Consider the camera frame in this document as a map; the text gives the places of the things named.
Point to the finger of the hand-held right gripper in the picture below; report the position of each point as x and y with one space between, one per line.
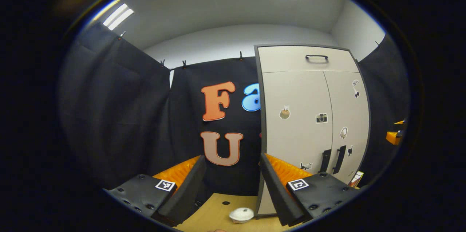
399 122
393 138

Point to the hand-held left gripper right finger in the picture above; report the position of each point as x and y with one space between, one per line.
278 192

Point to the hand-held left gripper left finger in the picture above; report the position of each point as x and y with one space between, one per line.
185 192

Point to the white cabinet door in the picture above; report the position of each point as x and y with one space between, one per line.
349 115
295 137

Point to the white shoe cabinet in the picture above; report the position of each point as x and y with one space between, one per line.
291 61

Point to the white cabinet drawer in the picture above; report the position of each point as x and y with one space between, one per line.
284 59

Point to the black backdrop cloth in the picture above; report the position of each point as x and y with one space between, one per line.
387 90
127 108

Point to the white round object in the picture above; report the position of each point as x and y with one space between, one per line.
241 214

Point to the colourful printed box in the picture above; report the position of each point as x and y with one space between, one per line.
356 179

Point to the ceiling light panel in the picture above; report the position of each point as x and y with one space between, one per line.
118 16

